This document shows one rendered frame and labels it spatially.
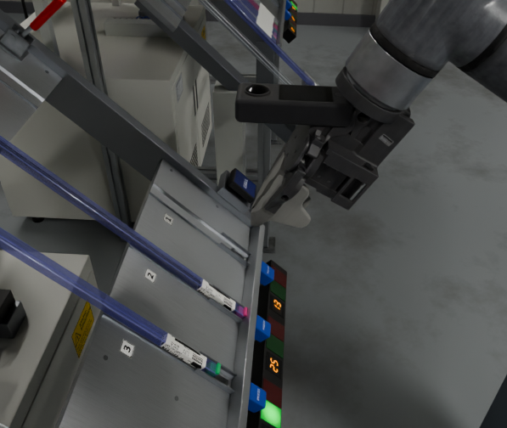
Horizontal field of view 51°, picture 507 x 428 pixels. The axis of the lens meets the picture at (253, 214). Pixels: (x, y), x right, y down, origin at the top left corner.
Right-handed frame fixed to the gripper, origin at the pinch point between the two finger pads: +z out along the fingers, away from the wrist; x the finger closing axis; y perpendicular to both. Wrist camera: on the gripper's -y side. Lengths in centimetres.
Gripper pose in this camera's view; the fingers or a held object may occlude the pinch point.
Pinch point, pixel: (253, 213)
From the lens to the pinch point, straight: 62.3
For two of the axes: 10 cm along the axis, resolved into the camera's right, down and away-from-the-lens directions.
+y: 8.7, 4.3, 2.6
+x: 0.8, -6.3, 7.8
